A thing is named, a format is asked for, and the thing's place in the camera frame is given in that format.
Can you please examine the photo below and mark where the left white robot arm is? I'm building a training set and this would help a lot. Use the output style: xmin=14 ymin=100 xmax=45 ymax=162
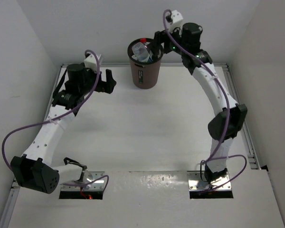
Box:
xmin=10 ymin=63 xmax=116 ymax=194

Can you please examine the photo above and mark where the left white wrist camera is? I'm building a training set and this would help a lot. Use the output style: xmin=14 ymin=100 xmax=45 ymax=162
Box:
xmin=84 ymin=54 xmax=103 ymax=72

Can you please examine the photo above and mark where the purple cable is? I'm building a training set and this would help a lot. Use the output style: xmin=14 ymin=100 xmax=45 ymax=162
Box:
xmin=1 ymin=49 xmax=109 ymax=188
xmin=162 ymin=9 xmax=248 ymax=192

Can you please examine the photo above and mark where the red-label clear water bottle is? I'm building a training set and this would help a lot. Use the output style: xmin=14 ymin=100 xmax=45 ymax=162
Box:
xmin=140 ymin=38 xmax=147 ymax=46

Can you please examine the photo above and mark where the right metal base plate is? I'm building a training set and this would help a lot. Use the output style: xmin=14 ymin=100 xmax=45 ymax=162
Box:
xmin=187 ymin=171 xmax=232 ymax=192

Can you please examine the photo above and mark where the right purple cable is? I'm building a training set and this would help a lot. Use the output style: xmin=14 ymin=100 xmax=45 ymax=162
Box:
xmin=162 ymin=9 xmax=248 ymax=192

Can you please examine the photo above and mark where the aluminium frame rail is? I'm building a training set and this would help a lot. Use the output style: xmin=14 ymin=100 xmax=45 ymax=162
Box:
xmin=222 ymin=64 xmax=269 ymax=172

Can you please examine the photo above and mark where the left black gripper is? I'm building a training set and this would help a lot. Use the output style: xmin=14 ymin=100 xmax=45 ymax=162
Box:
xmin=78 ymin=63 xmax=115 ymax=95

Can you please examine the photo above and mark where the metal base plate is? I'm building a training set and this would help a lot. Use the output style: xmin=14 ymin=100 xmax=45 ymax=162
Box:
xmin=60 ymin=171 xmax=106 ymax=192
xmin=187 ymin=171 xmax=232 ymax=192

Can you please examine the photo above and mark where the brown plastic waste bin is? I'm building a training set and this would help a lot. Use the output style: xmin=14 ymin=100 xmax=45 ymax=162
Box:
xmin=127 ymin=38 xmax=163 ymax=89

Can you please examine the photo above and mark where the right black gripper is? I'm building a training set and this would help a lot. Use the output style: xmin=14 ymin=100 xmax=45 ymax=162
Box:
xmin=149 ymin=22 xmax=188 ymax=56

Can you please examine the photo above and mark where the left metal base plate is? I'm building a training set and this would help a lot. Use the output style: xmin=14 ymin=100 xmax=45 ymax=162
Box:
xmin=60 ymin=171 xmax=106 ymax=192

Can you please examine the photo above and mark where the blue-label clear water bottle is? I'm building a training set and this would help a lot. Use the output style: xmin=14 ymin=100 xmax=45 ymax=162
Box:
xmin=132 ymin=42 xmax=151 ymax=62

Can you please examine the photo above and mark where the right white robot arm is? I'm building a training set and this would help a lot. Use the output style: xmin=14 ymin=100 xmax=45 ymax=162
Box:
xmin=149 ymin=23 xmax=247 ymax=183

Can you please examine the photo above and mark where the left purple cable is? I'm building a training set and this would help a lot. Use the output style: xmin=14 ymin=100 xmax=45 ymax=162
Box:
xmin=1 ymin=49 xmax=109 ymax=188

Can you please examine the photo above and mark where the small black-cap clear bottle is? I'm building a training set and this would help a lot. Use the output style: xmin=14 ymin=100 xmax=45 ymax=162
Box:
xmin=147 ymin=48 xmax=153 ymax=63

